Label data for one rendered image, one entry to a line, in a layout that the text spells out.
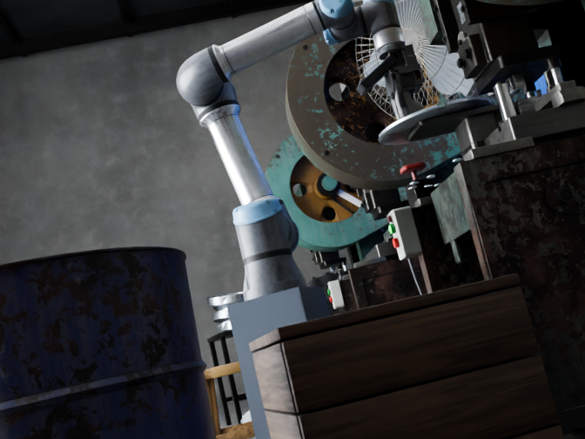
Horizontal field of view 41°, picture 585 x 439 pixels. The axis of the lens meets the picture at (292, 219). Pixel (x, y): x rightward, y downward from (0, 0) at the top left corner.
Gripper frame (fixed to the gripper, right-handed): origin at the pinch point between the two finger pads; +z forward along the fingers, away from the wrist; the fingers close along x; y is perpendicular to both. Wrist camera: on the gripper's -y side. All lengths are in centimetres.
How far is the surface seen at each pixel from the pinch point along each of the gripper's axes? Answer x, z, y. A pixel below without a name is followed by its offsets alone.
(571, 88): -24.5, 6.2, 32.0
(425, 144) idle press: 131, -25, 45
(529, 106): -7.5, 3.9, 29.5
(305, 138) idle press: 132, -38, -4
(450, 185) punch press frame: 1.5, 17.3, 8.0
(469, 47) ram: -4.4, -14.9, 20.3
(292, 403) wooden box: -65, 56, -46
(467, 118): -4.8, 3.1, 14.6
